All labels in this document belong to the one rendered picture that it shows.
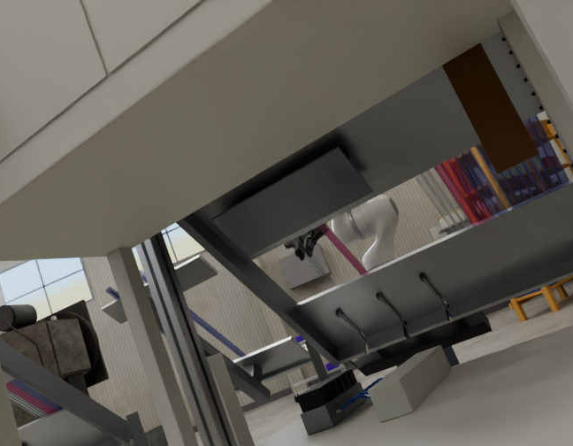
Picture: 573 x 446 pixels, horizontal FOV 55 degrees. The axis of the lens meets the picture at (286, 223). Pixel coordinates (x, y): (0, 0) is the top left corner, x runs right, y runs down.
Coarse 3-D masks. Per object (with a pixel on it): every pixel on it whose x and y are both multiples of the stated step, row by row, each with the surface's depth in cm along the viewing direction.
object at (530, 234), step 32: (544, 192) 107; (480, 224) 112; (512, 224) 111; (544, 224) 111; (416, 256) 118; (448, 256) 118; (480, 256) 117; (512, 256) 117; (544, 256) 117; (352, 288) 126; (384, 288) 125; (416, 288) 125; (448, 288) 124; (480, 288) 124; (320, 320) 133; (352, 320) 133; (384, 320) 132
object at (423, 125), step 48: (432, 96) 94; (528, 96) 93; (336, 144) 100; (384, 144) 100; (432, 144) 100; (240, 192) 109; (288, 192) 103; (336, 192) 103; (384, 192) 107; (240, 240) 112; (288, 240) 116
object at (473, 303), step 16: (544, 272) 118; (560, 272) 115; (496, 288) 122; (512, 288) 120; (528, 288) 118; (448, 304) 128; (464, 304) 125; (480, 304) 122; (416, 320) 130; (432, 320) 128; (448, 320) 125; (368, 336) 136; (384, 336) 133; (400, 336) 130; (352, 352) 136
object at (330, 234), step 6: (324, 228) 115; (330, 234) 116; (330, 240) 117; (336, 240) 117; (336, 246) 118; (342, 246) 118; (342, 252) 120; (348, 252) 120; (348, 258) 121; (354, 258) 121; (354, 264) 122; (360, 264) 122; (360, 270) 123; (366, 270) 124
